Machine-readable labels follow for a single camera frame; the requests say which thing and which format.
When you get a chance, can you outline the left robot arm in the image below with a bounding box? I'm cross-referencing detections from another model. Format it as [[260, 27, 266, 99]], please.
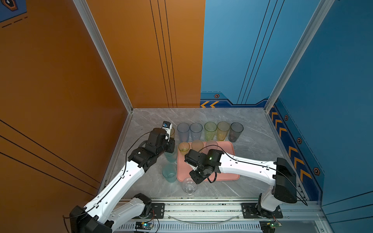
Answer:
[[67, 121, 175, 233]]

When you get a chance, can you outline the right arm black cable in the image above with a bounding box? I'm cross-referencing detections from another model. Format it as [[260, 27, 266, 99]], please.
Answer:
[[200, 145, 308, 206]]

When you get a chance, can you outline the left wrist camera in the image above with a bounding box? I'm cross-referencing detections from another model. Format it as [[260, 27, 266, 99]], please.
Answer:
[[162, 121, 173, 141]]

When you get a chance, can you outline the green tall glass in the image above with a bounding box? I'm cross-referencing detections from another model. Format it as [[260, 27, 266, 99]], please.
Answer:
[[204, 121, 217, 141]]

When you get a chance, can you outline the circuit board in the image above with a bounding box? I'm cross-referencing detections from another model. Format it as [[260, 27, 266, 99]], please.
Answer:
[[260, 221, 282, 233], [135, 221, 154, 232]]

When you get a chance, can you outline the left aluminium corner post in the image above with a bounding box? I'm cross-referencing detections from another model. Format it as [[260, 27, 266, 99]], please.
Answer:
[[72, 0, 134, 113]]

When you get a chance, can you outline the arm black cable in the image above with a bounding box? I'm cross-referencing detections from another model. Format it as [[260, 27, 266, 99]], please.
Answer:
[[200, 145, 308, 206], [62, 130, 152, 233]]

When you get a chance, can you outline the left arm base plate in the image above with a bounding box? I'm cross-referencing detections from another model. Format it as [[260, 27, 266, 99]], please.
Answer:
[[133, 203, 165, 219]]

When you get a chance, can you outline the right aluminium corner post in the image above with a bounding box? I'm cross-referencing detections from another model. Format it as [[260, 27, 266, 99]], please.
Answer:
[[264, 0, 336, 114]]

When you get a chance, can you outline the peach short glass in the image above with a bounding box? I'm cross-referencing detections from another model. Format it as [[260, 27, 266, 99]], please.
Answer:
[[191, 140, 204, 151]]

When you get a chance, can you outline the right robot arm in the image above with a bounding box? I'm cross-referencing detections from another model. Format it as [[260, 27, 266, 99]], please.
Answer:
[[184, 149, 297, 218]]

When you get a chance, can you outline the teal glass upper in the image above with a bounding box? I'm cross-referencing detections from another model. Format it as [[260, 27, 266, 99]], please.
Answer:
[[164, 149, 177, 163]]

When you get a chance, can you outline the teal glass lower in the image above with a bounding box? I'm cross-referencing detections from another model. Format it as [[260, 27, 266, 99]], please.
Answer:
[[162, 164, 177, 183]]

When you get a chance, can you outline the right circuit board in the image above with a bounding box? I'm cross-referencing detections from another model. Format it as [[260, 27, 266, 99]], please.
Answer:
[[260, 221, 282, 233]]

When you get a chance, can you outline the amber tall glass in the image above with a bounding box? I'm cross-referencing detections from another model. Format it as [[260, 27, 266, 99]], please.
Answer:
[[217, 121, 230, 141]]

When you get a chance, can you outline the aluminium front rail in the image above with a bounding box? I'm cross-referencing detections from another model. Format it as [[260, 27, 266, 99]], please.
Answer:
[[115, 199, 332, 233]]

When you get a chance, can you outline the teal glass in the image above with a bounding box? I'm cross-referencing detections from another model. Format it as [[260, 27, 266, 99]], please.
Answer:
[[164, 149, 177, 163], [162, 164, 177, 183]]

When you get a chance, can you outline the pink plastic tray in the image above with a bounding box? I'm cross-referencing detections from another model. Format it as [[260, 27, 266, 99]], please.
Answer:
[[177, 141, 240, 182]]

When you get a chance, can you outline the aluminium corner post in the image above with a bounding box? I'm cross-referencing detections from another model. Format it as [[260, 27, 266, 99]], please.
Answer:
[[264, 0, 336, 114], [72, 0, 134, 113]]

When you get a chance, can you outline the grey smoky tall glass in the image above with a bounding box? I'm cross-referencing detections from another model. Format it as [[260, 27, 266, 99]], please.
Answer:
[[228, 122, 244, 142]]

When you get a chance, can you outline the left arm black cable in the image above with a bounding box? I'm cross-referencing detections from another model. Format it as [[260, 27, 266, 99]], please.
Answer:
[[62, 130, 152, 233]]

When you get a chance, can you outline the yellow tall glass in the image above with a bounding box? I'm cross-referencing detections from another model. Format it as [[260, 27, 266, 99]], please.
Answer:
[[170, 127, 175, 138]]

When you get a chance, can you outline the blue smooth tall glass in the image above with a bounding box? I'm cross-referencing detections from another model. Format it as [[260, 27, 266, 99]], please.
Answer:
[[190, 122, 203, 141]]

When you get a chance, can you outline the clear round glass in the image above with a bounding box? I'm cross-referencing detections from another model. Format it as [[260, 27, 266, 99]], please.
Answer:
[[182, 177, 198, 195]]

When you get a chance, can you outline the left circuit board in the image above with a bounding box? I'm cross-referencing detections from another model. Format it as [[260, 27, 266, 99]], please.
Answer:
[[135, 221, 154, 232]]

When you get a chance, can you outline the clear tube on rail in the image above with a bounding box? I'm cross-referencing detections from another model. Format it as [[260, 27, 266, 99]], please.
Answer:
[[168, 215, 240, 225]]

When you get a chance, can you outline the clear short glass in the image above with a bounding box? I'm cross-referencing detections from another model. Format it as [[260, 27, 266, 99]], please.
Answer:
[[206, 140, 219, 150]]

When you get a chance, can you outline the blue textured tall glass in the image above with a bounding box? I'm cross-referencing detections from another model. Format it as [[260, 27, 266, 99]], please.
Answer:
[[177, 122, 190, 143]]

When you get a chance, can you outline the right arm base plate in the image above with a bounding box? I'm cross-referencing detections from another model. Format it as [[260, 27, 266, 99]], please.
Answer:
[[241, 203, 283, 219]]

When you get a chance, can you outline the green short glass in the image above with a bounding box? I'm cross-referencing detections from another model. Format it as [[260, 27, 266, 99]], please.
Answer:
[[178, 142, 190, 155]]

